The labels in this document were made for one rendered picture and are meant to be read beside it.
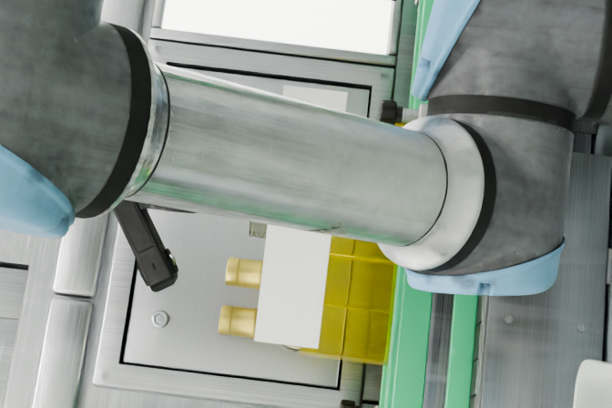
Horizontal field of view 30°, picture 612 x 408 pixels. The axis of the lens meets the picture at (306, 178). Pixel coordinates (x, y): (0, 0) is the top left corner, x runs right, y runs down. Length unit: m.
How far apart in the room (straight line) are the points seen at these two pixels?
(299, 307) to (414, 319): 0.18
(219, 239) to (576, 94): 0.71
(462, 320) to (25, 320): 0.60
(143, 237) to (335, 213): 0.37
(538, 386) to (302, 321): 0.27
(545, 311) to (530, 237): 0.37
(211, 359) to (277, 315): 0.41
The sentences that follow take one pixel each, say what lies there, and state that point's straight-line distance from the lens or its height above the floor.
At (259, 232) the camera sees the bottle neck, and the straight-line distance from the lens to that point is 1.35.
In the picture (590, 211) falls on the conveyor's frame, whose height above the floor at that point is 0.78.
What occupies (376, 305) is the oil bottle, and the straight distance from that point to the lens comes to 1.32.
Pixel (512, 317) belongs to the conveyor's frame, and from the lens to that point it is 1.21.
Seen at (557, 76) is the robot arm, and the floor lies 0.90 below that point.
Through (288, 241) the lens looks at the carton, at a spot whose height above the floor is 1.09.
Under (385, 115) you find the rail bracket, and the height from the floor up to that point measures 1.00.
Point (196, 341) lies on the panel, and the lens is 1.47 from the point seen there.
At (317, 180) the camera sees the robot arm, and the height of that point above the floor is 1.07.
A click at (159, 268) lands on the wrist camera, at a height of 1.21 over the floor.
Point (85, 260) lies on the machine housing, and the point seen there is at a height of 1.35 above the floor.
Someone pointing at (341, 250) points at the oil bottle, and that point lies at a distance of 1.33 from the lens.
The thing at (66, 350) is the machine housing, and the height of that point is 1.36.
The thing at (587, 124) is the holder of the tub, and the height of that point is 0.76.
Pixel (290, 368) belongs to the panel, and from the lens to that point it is 1.46.
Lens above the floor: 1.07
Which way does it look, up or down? 1 degrees up
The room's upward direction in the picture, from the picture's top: 83 degrees counter-clockwise
